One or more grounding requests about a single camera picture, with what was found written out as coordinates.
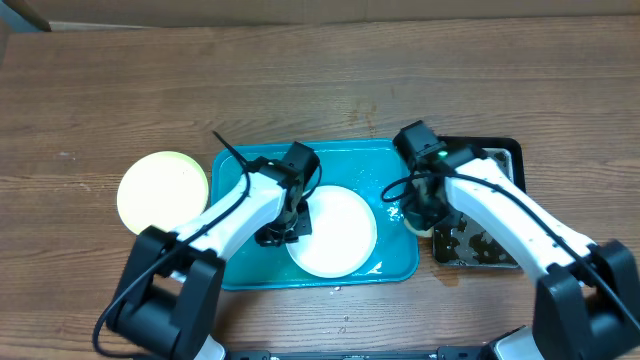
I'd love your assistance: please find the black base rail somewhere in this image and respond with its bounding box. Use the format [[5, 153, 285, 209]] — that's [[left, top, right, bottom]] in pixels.
[[225, 345, 497, 360]]

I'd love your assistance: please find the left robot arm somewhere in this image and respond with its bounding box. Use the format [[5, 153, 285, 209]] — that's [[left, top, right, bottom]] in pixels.
[[96, 153, 320, 359]]

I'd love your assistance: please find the white plate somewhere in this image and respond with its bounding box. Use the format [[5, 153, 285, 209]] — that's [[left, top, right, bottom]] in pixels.
[[287, 185, 378, 279]]

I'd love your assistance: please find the yellow plate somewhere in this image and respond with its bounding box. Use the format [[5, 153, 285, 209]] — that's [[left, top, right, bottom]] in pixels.
[[116, 151, 209, 234]]

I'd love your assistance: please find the teal plastic tray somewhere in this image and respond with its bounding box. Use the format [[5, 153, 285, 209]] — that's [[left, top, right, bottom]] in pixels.
[[222, 139, 419, 291]]

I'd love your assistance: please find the black baking tray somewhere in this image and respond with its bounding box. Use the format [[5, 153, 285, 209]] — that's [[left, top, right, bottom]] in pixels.
[[432, 136, 526, 269]]

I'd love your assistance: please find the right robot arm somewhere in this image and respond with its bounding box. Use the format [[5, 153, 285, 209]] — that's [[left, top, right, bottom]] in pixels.
[[397, 143, 639, 359]]

